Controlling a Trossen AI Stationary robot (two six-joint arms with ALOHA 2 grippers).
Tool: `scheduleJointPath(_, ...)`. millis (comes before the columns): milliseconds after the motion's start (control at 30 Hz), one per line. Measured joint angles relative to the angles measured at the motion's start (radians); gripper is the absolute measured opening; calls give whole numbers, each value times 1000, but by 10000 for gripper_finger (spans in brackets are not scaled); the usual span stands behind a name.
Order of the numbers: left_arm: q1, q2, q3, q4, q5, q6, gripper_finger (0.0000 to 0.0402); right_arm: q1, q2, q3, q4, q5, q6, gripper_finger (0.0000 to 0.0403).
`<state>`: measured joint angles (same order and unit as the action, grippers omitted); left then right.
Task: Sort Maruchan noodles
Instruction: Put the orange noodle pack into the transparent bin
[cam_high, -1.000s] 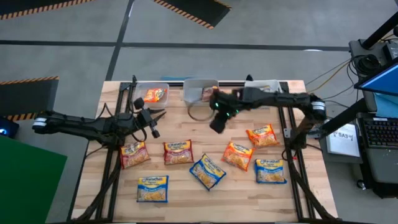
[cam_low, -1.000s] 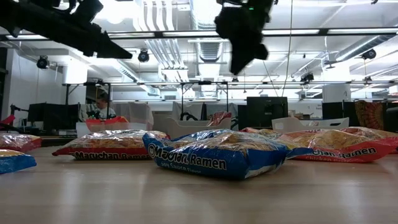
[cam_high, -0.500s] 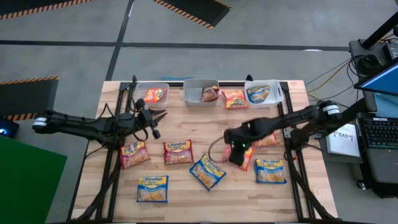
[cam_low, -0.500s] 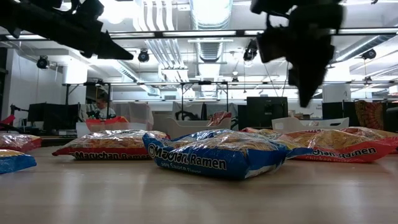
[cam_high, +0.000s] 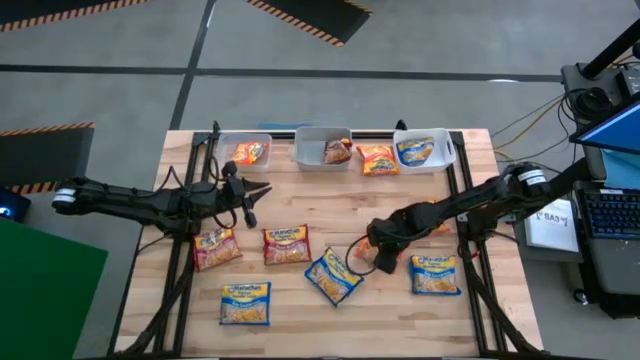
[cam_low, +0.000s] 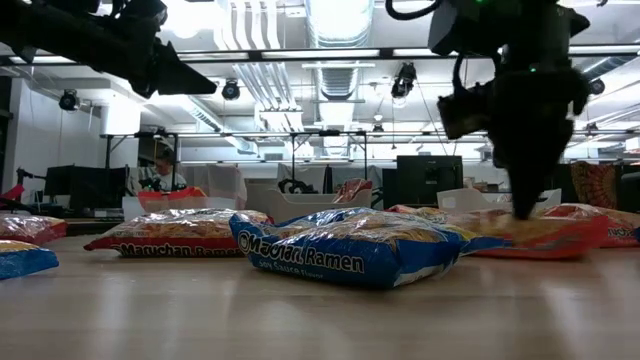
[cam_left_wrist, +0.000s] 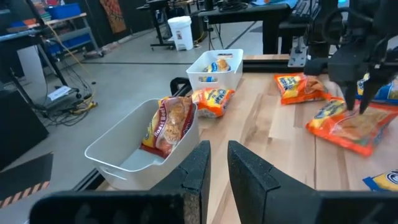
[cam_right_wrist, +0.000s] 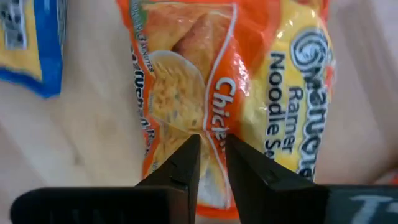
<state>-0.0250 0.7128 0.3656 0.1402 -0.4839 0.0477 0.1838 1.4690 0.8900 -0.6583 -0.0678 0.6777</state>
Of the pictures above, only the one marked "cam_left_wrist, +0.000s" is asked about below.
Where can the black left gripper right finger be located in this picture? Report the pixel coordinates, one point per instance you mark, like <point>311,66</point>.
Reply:
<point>255,186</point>

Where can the grey metal workbench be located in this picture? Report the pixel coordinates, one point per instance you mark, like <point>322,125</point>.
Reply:
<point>71,33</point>

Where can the black table clamp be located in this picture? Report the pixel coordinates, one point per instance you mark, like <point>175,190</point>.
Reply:
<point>178,81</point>

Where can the blue storage bin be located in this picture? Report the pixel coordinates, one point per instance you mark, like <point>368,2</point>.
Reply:
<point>76,41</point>
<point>63,12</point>

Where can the white plastic bin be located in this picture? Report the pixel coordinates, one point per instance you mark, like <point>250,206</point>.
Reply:
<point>230,81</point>

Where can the silver metal bracket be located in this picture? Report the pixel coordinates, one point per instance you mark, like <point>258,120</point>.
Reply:
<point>297,59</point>

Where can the black hazard-striped mat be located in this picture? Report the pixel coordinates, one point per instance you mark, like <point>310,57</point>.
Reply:
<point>25,177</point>

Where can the black keyboard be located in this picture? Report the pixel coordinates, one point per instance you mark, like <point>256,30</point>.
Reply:
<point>303,9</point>

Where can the red roast beef ramen packet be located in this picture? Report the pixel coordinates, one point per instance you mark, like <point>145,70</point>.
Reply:
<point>171,124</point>

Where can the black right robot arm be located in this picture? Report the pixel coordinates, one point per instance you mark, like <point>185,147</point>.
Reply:
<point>357,18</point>

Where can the blue soy sauce ramen packet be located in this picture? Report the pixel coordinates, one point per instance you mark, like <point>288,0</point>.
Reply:
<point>390,91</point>
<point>385,182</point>
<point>214,66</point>

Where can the grey-white plastic bin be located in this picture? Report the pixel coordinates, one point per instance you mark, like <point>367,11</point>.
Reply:
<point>124,168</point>

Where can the white paper sheet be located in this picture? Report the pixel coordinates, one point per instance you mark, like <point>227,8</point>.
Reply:
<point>59,92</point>

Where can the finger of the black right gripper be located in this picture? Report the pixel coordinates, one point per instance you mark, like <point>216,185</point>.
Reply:
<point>349,95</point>
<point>371,91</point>

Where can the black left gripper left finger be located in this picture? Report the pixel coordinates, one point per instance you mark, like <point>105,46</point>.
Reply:
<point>186,186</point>

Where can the white trash can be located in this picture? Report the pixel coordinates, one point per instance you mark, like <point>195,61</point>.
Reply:
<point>180,34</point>

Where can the orange ramen noodle packet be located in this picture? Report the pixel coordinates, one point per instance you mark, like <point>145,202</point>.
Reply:
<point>295,88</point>
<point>214,101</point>
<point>342,130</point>

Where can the orange patterned cloth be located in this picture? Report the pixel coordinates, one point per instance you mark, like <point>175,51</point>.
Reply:
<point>113,15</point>

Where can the black desk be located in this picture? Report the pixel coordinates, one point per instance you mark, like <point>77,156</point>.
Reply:
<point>161,4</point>
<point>248,14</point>

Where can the black case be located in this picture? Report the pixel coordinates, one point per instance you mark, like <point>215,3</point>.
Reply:
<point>18,130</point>

